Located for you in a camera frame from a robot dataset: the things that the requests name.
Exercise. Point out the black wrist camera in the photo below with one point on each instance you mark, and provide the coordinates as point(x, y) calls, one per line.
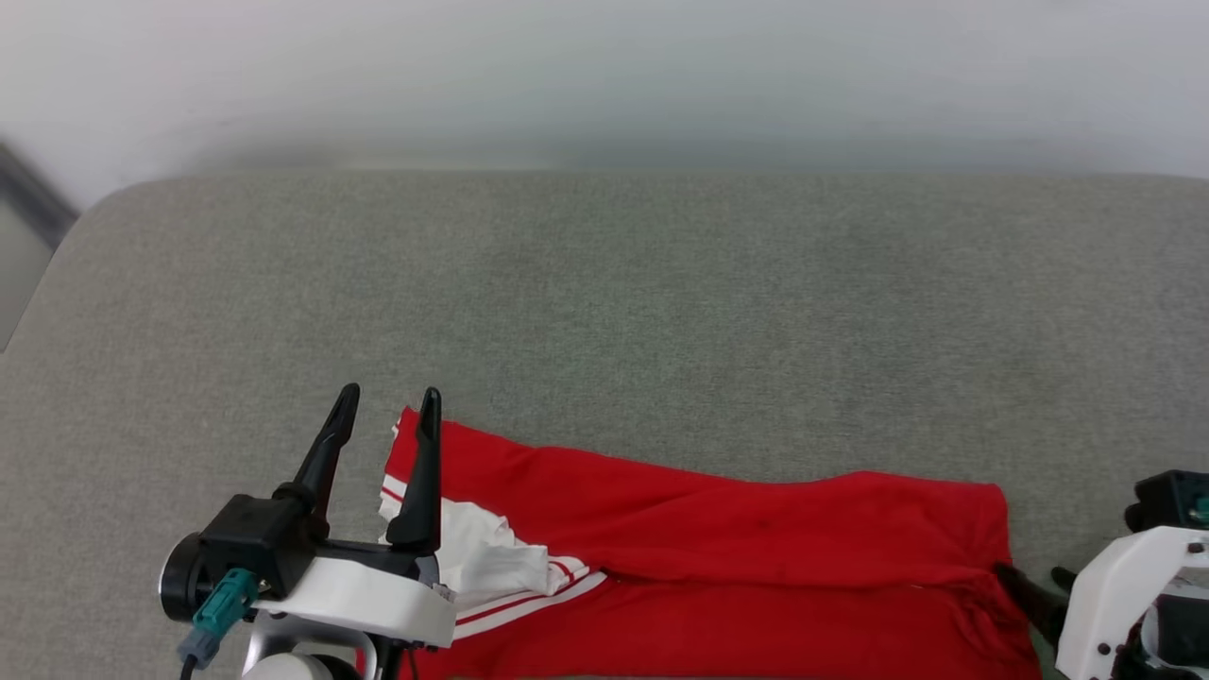
point(260, 538)
point(1166, 501)

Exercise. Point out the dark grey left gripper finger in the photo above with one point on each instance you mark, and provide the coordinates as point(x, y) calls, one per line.
point(423, 491)
point(326, 453)

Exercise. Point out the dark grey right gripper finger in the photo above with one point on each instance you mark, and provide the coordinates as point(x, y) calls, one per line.
point(1034, 600)
point(1064, 578)

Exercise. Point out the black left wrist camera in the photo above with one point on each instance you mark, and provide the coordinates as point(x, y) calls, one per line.
point(260, 538)

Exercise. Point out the red white basketball jersey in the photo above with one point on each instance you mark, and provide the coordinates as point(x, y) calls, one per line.
point(756, 557)

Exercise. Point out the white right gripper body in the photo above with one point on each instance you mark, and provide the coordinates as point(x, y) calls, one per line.
point(1115, 604)

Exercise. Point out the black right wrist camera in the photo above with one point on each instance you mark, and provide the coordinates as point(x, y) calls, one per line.
point(1166, 501)

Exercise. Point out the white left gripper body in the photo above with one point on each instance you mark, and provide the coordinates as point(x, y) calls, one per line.
point(378, 595)

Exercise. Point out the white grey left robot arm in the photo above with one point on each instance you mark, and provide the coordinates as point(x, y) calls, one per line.
point(283, 666)

